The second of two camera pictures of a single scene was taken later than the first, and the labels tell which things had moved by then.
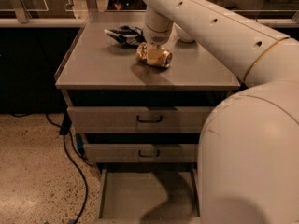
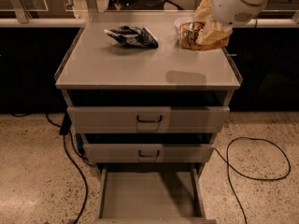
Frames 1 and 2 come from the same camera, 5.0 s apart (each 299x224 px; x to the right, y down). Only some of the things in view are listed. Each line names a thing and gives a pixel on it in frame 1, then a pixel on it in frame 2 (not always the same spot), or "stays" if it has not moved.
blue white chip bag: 128,35 stays
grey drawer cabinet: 140,125 stays
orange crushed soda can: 154,56 to 189,32
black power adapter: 65,125 stays
